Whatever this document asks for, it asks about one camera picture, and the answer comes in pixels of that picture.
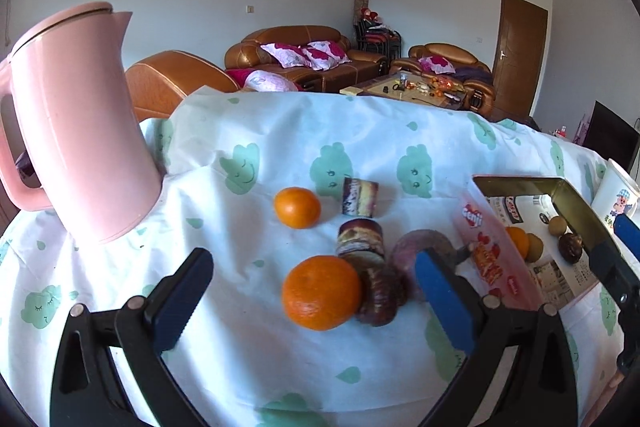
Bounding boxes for brown wooden door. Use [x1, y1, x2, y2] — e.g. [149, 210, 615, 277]
[491, 0, 549, 118]

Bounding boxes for stacked dark chairs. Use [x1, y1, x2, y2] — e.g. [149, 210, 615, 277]
[354, 18, 403, 60]

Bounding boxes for small orange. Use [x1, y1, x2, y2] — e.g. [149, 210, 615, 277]
[273, 187, 322, 229]
[506, 227, 530, 260]

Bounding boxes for purple cloth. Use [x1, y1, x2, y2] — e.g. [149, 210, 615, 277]
[452, 64, 493, 82]

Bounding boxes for pink electric kettle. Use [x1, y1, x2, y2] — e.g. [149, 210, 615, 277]
[0, 2, 168, 245]

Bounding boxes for brown leather armchair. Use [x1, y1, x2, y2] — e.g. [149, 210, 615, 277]
[124, 50, 241, 120]
[390, 43, 497, 118]

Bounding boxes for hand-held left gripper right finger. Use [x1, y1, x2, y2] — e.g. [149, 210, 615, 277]
[414, 248, 593, 427]

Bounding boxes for light pink pillow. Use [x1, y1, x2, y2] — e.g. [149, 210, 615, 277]
[242, 69, 301, 92]

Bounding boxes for large orange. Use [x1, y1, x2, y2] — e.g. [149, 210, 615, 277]
[281, 255, 363, 332]

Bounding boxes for dark water chestnut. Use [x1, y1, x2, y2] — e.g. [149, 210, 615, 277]
[558, 233, 583, 264]

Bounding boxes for brown leather three-seat sofa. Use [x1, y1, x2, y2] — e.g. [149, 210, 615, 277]
[224, 25, 390, 94]

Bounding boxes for black television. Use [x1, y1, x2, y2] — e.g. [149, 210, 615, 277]
[582, 101, 640, 175]

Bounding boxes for wooden coffee table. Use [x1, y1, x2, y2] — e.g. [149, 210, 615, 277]
[340, 74, 468, 110]

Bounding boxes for white cartoon mug with lid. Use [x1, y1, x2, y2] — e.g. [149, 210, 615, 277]
[591, 158, 640, 233]

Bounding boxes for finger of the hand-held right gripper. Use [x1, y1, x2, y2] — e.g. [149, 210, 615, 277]
[614, 214, 640, 253]
[589, 241, 640, 378]

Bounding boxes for red blanket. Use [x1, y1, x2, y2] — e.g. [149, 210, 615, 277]
[225, 67, 321, 90]

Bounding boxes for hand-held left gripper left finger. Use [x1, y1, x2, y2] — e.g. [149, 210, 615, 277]
[50, 248, 215, 427]

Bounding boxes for purple root vegetable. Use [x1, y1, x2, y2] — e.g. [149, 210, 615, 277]
[390, 229, 458, 303]

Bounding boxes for pink metal tin box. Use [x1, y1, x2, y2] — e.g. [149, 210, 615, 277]
[454, 176, 617, 313]

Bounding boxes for printed paper leaflet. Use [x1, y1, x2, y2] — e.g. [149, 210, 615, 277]
[487, 194, 601, 308]

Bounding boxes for pink floral pillow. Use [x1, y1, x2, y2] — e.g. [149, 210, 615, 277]
[300, 40, 351, 72]
[261, 42, 313, 68]
[419, 55, 457, 75]

